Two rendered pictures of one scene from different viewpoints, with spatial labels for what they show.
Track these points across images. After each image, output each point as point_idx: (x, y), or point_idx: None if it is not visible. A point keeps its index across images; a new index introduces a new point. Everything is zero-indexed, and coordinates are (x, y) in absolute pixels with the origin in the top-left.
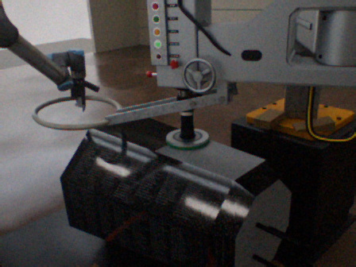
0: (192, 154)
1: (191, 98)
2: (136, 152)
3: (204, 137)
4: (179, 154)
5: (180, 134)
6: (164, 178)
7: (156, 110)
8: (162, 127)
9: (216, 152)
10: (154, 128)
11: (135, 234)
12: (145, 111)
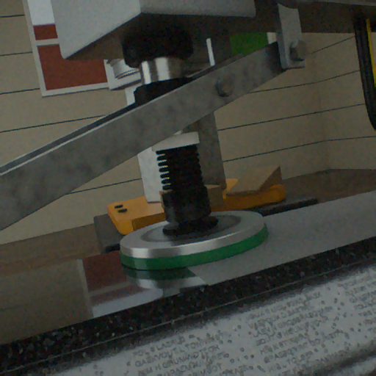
0: (302, 236)
1: (218, 70)
2: (123, 346)
3: (232, 213)
4: (285, 249)
5: (176, 228)
6: (361, 331)
7: (114, 137)
8: (31, 277)
9: (316, 217)
10: (10, 288)
11: None
12: (67, 158)
